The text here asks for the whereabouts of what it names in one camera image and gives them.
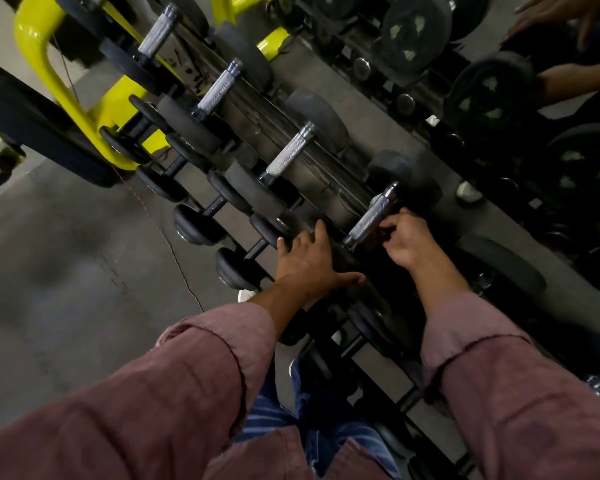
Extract person's right hand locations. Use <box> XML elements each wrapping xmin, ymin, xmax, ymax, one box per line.
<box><xmin>379</xmin><ymin>207</ymin><xmax>442</xmax><ymax>273</ymax></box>

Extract person's left hand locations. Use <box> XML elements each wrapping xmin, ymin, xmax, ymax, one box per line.
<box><xmin>275</xmin><ymin>219</ymin><xmax>367</xmax><ymax>305</ymax></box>

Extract row of black rubber dumbbells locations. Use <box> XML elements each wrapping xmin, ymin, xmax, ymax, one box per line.
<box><xmin>49</xmin><ymin>0</ymin><xmax>351</xmax><ymax>221</ymax></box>

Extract row of ribbed plate dumbbells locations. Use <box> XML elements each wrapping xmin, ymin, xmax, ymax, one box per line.
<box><xmin>99</xmin><ymin>94</ymin><xmax>471</xmax><ymax>480</ymax></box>

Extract black yellow dumbbell rack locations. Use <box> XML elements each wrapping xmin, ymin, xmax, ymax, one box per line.
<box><xmin>9</xmin><ymin>0</ymin><xmax>600</xmax><ymax>480</ymax></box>

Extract person's right forearm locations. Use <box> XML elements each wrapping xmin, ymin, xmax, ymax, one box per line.
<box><xmin>409</xmin><ymin>254</ymin><xmax>600</xmax><ymax>480</ymax></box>

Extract person's left forearm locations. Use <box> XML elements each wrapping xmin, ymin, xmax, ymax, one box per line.
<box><xmin>0</xmin><ymin>274</ymin><xmax>306</xmax><ymax>480</ymax></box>

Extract person's blue jeans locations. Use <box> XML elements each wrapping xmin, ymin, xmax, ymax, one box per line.
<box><xmin>235</xmin><ymin>359</ymin><xmax>403</xmax><ymax>480</ymax></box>

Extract small white round object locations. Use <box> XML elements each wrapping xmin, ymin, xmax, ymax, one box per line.
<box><xmin>455</xmin><ymin>180</ymin><xmax>485</xmax><ymax>205</ymax></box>

